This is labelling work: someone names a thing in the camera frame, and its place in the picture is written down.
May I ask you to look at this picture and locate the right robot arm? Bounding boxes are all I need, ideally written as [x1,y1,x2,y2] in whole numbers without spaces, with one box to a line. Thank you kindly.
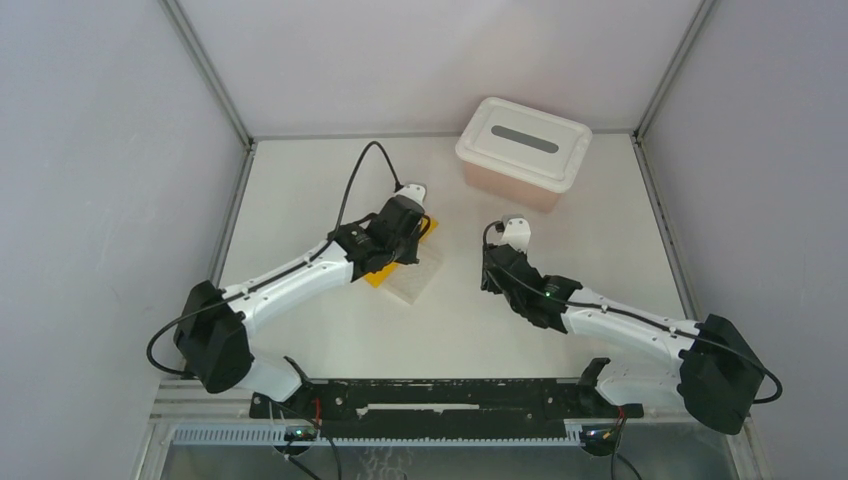
[481,243,768,435]

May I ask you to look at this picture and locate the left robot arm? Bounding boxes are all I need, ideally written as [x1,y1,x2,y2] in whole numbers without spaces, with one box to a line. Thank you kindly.
[173,183,426,417]

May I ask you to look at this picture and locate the pink plastic bin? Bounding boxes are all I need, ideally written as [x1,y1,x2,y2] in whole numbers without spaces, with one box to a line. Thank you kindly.
[463,162,563,213]

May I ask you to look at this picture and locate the white plastic bin lid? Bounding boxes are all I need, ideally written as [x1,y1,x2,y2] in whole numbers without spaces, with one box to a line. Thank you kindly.
[455,97,593,194]

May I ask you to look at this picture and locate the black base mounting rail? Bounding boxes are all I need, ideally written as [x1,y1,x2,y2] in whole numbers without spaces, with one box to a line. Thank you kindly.
[249,378,644,441]

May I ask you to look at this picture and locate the clear well plate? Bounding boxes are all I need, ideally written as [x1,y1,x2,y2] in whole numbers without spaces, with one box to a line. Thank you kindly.
[381,245,442,305]

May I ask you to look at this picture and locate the black right camera cable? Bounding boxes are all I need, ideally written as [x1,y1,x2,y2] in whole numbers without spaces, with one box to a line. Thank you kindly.
[481,221,784,480]

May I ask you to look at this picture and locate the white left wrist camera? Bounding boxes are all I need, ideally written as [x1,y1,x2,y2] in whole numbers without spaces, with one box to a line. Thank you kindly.
[394,183,427,207]

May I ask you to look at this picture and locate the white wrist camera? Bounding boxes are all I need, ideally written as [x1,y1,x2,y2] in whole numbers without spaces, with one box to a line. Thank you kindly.
[496,214,531,254]
[394,183,427,207]

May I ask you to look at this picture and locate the black camera cable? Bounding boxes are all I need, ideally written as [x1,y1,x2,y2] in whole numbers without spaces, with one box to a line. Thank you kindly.
[481,221,784,480]
[145,140,407,379]

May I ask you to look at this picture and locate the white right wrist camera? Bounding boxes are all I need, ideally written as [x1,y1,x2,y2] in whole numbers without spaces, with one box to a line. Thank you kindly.
[496,214,531,254]

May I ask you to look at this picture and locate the black left camera cable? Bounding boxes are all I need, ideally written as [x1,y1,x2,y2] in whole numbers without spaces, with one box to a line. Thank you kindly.
[145,140,407,379]

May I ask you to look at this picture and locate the yellow test tube rack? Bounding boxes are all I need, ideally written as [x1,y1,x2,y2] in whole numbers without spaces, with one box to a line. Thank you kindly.
[365,215,440,288]

